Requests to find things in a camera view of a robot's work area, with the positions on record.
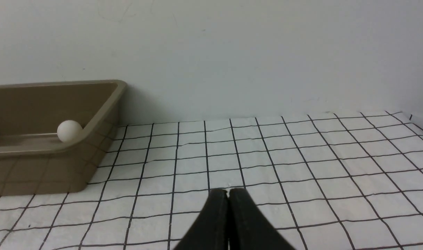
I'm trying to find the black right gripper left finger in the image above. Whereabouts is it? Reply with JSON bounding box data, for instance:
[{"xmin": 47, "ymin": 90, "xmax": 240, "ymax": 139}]
[{"xmin": 175, "ymin": 189, "xmax": 229, "ymax": 250}]

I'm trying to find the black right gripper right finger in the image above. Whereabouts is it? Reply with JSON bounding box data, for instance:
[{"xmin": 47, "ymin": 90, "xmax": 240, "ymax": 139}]
[{"xmin": 229, "ymin": 188, "xmax": 294, "ymax": 250}]

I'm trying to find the olive plastic storage bin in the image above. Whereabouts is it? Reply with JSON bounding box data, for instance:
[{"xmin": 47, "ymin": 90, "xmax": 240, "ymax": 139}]
[{"xmin": 0, "ymin": 80, "xmax": 127, "ymax": 196}]

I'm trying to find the white black-grid table cloth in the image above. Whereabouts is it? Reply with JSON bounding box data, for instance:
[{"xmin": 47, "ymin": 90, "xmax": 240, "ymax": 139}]
[{"xmin": 0, "ymin": 111, "xmax": 423, "ymax": 250}]

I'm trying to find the white table-tennis ball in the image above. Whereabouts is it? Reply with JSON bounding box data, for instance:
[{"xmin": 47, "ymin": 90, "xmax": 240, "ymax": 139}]
[{"xmin": 57, "ymin": 120, "xmax": 83, "ymax": 142}]

